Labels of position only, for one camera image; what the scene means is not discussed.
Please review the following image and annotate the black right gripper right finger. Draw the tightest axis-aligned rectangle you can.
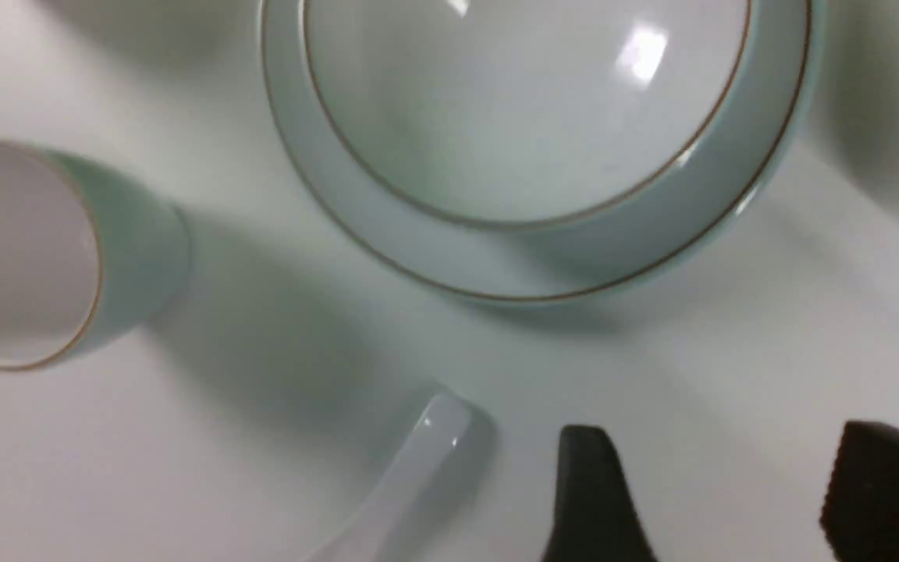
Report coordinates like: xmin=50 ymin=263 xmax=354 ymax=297
xmin=820 ymin=421 xmax=899 ymax=561

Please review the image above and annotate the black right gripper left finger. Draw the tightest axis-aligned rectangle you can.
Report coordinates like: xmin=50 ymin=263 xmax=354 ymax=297
xmin=542 ymin=425 xmax=656 ymax=561

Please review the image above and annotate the plain white ceramic spoon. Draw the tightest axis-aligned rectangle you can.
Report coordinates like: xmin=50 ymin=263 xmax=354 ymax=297
xmin=303 ymin=392 xmax=475 ymax=561

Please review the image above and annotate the pale green shallow bowl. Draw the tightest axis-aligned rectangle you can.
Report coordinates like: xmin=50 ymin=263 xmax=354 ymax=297
xmin=302 ymin=1 xmax=756 ymax=226

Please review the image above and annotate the pale green cup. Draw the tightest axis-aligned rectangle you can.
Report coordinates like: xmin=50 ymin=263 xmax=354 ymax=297
xmin=0 ymin=140 xmax=190 ymax=372

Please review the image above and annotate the pale green plate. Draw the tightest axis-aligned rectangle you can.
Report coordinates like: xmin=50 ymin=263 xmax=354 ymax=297
xmin=259 ymin=1 xmax=826 ymax=304

